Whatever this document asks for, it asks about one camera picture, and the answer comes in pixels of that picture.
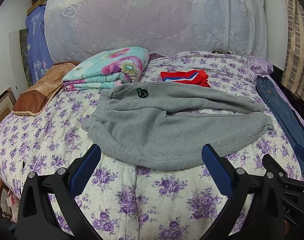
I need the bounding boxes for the grey sweatpants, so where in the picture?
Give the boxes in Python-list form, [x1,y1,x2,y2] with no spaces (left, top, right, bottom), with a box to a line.
[81,82,273,170]

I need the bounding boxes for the blue denim jeans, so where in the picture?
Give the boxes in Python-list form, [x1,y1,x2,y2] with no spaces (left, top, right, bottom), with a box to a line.
[256,76,304,176]

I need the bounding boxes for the red striped folded garment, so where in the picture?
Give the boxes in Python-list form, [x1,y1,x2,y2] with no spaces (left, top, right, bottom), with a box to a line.
[160,69,210,87]

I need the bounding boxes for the brown orange pillow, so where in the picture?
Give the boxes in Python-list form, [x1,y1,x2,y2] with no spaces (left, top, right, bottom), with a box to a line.
[12,61,79,116]

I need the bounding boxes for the beige striped curtain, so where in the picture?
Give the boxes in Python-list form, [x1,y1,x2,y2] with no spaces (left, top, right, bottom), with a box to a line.
[281,0,304,101]

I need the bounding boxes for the blue patterned cloth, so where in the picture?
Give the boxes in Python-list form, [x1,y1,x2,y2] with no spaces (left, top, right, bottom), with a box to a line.
[25,5,53,84]

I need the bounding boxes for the floral folded blanket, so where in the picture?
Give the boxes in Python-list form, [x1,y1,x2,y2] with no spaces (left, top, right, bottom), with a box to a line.
[62,47,150,91]

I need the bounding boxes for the white lace covered headboard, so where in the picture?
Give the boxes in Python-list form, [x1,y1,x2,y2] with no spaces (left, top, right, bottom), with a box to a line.
[44,0,267,62]

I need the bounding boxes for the wooden picture frame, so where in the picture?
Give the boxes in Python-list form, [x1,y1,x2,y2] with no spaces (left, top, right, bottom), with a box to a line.
[0,87,16,123]

